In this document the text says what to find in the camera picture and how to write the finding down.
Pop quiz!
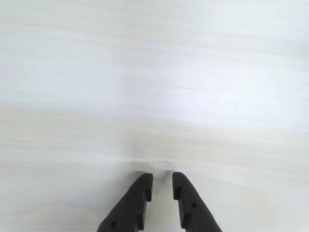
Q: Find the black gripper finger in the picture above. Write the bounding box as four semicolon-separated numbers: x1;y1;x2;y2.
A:
172;172;223;232
97;172;154;232

